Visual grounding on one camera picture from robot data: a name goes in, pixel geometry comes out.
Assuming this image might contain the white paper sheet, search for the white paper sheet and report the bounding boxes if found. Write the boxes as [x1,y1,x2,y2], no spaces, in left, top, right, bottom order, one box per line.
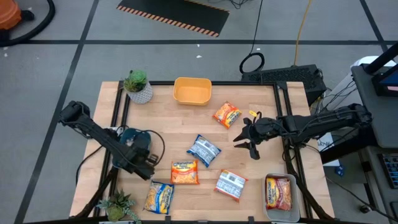
[317,141,342,168]

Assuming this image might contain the orange Maruchan chicken ramen pack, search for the orange Maruchan chicken ramen pack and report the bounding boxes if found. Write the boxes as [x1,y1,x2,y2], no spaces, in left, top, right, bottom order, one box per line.
[170,159,200,185]
[213,169,249,202]
[212,101,243,129]

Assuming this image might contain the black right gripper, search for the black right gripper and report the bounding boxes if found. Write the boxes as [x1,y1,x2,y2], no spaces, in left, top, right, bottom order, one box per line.
[233,117,282,161]

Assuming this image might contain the trailing succulent in dark pot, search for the trailing succulent in dark pot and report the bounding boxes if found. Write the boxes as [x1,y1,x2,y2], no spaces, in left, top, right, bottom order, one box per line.
[96,189,141,223]

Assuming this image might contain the grey plastic bin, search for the grey plastic bin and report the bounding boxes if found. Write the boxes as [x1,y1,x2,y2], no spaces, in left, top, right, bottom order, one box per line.
[262,173,301,223]

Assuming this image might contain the black keyboard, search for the black keyboard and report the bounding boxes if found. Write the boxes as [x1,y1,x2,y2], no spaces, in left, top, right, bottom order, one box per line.
[378,153,398,190]

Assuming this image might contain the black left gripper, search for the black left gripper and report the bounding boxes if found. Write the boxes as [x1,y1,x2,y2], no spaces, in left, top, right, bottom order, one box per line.
[113,146,159,181]

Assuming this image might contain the yellow plastic bin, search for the yellow plastic bin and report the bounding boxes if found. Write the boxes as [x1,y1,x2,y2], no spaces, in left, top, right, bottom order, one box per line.
[172,77,213,106]

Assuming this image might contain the red Maruchan ramen pack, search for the red Maruchan ramen pack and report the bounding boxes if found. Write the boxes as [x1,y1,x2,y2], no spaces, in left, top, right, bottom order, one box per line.
[265,176,293,212]

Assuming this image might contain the succulent in white patterned pot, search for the succulent in white patterned pot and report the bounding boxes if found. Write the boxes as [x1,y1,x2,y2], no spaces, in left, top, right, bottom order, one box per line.
[123,69,154,105]

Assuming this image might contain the yellow cable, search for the yellow cable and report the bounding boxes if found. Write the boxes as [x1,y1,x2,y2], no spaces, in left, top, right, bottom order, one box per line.
[293,0,313,67]

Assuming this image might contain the black hazard-striped floor mat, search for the black hazard-striped floor mat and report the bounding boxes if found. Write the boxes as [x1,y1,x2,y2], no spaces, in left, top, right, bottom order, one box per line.
[116,0,230,38]

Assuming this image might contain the black metal bar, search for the black metal bar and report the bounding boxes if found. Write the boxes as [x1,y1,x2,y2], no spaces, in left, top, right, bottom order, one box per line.
[361,42,398,75]

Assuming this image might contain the orange shop vacuum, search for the orange shop vacuum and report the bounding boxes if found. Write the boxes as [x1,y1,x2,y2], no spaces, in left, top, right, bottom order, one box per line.
[0,0,22,30]

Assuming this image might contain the grey desk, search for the grey desk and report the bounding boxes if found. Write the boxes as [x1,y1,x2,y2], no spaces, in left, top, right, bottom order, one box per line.
[351,64,398,149]

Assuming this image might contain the black coiled floor cable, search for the black coiled floor cable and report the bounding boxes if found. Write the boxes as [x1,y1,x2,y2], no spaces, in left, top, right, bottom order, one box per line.
[238,0,266,75]

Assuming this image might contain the black metal table frame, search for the black metal table frame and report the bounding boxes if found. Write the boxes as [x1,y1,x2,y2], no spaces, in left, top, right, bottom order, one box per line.
[74,80,335,224]

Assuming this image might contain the blue Maruchan ramen pack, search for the blue Maruchan ramen pack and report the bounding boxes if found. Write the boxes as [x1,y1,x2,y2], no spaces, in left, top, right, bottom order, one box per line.
[143,180,175,215]
[186,134,222,168]

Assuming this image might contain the black monitor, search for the black monitor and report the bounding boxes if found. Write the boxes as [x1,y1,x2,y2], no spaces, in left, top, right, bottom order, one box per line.
[371,70,398,97]

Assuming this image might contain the black vacuum hose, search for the black vacuum hose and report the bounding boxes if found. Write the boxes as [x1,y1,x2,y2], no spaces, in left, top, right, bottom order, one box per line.
[0,0,56,47]

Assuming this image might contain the black computer case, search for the black computer case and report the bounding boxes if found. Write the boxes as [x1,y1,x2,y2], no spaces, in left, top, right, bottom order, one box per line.
[241,63,328,106]

